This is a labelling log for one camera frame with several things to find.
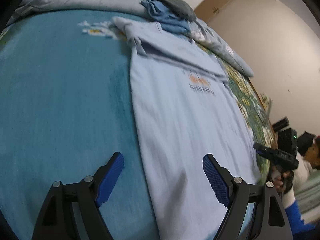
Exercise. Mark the light blue T-shirt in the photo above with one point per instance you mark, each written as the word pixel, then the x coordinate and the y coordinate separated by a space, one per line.
pixel 187 130

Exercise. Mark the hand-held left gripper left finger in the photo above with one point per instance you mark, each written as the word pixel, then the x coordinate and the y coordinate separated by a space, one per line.
pixel 111 177

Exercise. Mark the person's head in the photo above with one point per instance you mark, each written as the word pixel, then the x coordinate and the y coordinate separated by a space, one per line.
pixel 313 152

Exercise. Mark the light blue daisy duvet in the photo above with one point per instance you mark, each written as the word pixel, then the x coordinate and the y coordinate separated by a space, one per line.
pixel 75 2

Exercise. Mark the pale green cloth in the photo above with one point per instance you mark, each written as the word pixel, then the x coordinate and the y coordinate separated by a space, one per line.
pixel 308 195

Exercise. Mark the dark grey garment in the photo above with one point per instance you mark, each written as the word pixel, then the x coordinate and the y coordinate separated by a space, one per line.
pixel 177 3

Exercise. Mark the cardboard box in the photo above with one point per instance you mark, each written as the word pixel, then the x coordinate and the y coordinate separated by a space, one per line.
pixel 212 5

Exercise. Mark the blue folded garment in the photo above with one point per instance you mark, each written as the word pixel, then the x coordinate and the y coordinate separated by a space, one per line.
pixel 165 20

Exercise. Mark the person's right forearm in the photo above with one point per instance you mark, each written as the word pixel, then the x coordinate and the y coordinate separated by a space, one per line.
pixel 292 210

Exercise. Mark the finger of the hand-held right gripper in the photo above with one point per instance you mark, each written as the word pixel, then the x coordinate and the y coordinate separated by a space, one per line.
pixel 262 151

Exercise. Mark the person's right hand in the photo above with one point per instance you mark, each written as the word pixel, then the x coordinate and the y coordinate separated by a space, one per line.
pixel 277 182

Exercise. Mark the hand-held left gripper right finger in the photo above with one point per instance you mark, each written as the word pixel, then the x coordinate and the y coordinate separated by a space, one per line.
pixel 215 180

